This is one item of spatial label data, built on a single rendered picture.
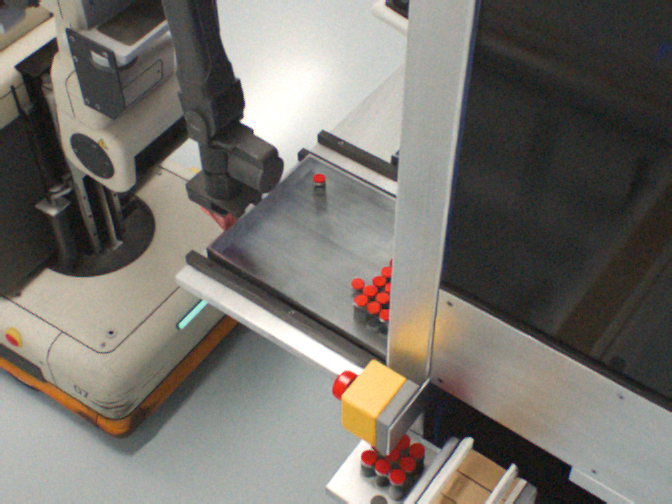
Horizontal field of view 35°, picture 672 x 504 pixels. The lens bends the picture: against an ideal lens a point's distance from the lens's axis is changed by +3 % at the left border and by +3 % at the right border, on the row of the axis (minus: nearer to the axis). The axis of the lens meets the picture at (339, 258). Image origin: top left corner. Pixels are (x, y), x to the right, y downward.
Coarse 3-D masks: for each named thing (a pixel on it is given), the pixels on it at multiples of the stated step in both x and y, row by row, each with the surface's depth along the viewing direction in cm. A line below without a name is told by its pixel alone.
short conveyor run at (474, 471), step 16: (448, 448) 134; (464, 448) 130; (432, 464) 132; (448, 464) 128; (464, 464) 133; (480, 464) 133; (496, 464) 133; (512, 464) 128; (432, 480) 131; (448, 480) 129; (464, 480) 131; (480, 480) 131; (496, 480) 131; (512, 480) 128; (416, 496) 129; (432, 496) 125; (448, 496) 130; (464, 496) 130; (480, 496) 130; (496, 496) 126; (512, 496) 130; (528, 496) 130
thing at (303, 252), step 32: (320, 160) 171; (288, 192) 171; (352, 192) 171; (384, 192) 166; (256, 224) 166; (288, 224) 166; (320, 224) 166; (352, 224) 166; (384, 224) 166; (224, 256) 157; (256, 256) 162; (288, 256) 162; (320, 256) 162; (352, 256) 162; (384, 256) 162; (288, 288) 157; (320, 288) 157; (320, 320) 151; (352, 320) 153; (384, 352) 146
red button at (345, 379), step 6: (342, 372) 132; (348, 372) 132; (354, 372) 133; (336, 378) 132; (342, 378) 131; (348, 378) 131; (354, 378) 131; (336, 384) 131; (342, 384) 131; (348, 384) 131; (336, 390) 131; (342, 390) 130; (336, 396) 132
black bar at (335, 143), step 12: (324, 132) 177; (324, 144) 178; (336, 144) 176; (348, 144) 175; (348, 156) 176; (360, 156) 174; (372, 156) 174; (372, 168) 174; (384, 168) 172; (396, 168) 172; (396, 180) 172
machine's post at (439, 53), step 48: (432, 0) 90; (480, 0) 88; (432, 48) 93; (432, 96) 97; (432, 144) 101; (432, 192) 106; (432, 240) 111; (432, 288) 117; (432, 336) 124; (432, 384) 133
